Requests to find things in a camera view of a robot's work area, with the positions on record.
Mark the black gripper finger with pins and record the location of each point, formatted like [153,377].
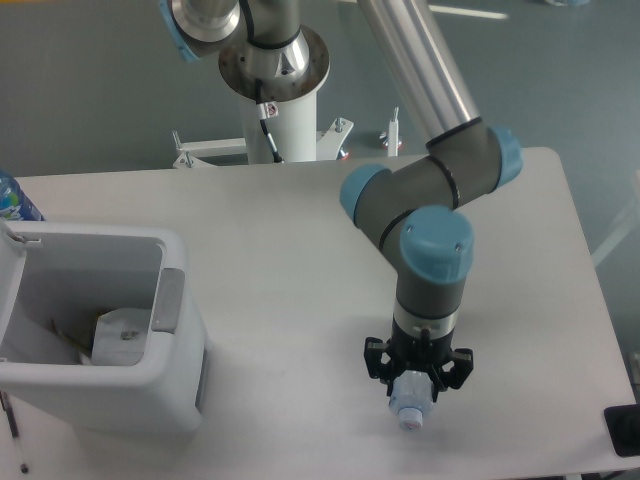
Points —
[381,362]
[453,372]

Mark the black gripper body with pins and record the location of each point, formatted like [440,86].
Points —
[408,352]

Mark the crushed clear plastic bottle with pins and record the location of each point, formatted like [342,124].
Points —
[411,399]

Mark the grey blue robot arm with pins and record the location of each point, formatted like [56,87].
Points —
[410,215]

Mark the white plastic trash can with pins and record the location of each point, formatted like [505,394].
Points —
[56,280]

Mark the black device at edge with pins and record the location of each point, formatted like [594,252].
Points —
[623,426]

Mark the black pen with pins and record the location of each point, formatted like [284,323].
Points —
[14,432]

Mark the blue labelled drink bottle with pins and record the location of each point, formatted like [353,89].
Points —
[15,204]

